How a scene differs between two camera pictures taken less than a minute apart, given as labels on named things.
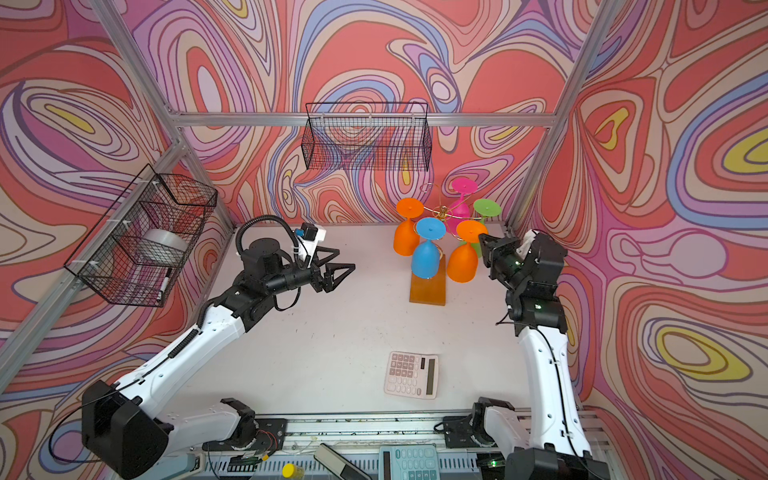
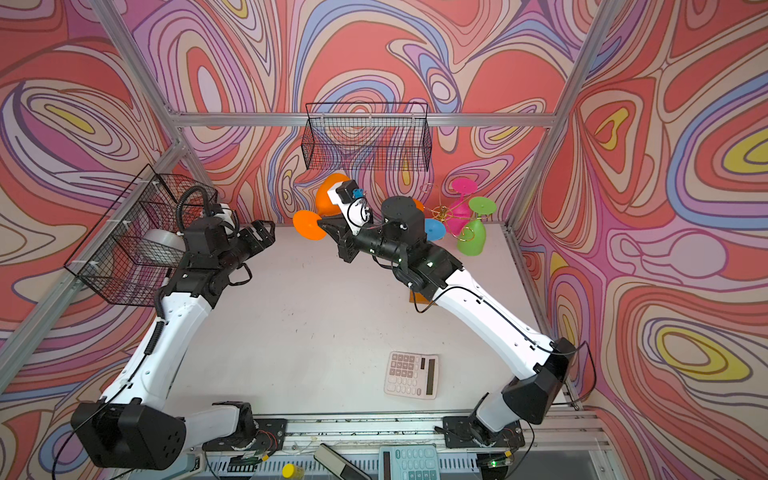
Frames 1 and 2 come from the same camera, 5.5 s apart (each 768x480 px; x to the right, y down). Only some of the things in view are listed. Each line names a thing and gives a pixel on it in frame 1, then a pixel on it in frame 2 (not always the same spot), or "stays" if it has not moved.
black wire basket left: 140,248 stays
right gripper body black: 505,261 -> 352,245
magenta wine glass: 459,210 stays
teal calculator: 408,462 stays
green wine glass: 485,208 stays
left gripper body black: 316,282 -> 246,246
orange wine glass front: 463,260 -> 308,223
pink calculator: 412,374 stays
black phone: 339,464 stays
